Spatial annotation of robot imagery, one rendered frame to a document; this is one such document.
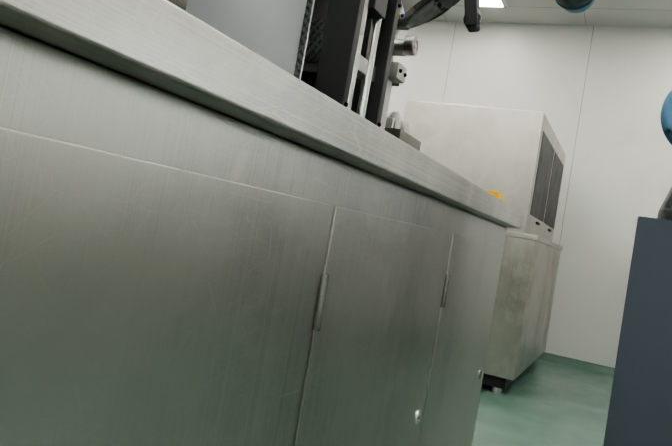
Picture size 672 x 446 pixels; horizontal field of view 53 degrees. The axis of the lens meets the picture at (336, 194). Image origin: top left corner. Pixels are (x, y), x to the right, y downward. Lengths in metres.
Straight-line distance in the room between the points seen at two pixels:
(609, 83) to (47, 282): 5.75
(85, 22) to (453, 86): 5.89
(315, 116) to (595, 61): 5.57
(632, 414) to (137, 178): 1.02
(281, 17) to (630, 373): 0.83
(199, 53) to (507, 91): 5.71
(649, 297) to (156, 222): 0.97
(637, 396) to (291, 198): 0.84
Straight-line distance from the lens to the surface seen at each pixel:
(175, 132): 0.44
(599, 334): 5.81
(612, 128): 5.91
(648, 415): 1.27
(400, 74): 1.37
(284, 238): 0.57
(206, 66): 0.41
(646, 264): 1.25
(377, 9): 1.06
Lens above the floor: 0.80
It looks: 3 degrees up
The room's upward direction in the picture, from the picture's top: 10 degrees clockwise
